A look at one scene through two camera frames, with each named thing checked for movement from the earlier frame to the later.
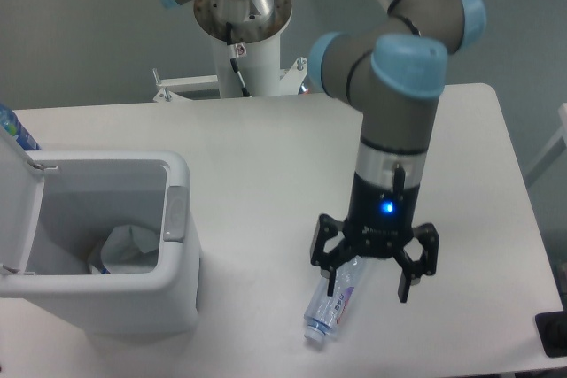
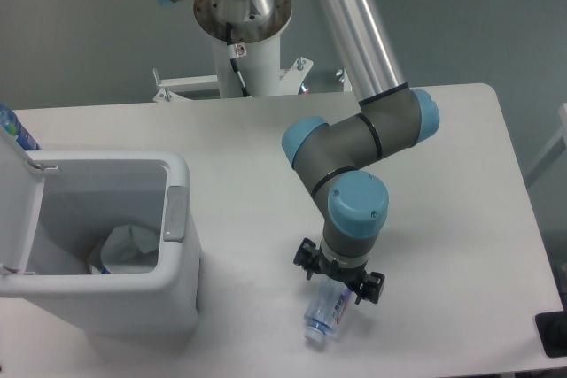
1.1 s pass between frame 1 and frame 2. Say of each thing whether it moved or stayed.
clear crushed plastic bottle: stayed
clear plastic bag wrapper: stayed
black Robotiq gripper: moved
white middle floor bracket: stayed
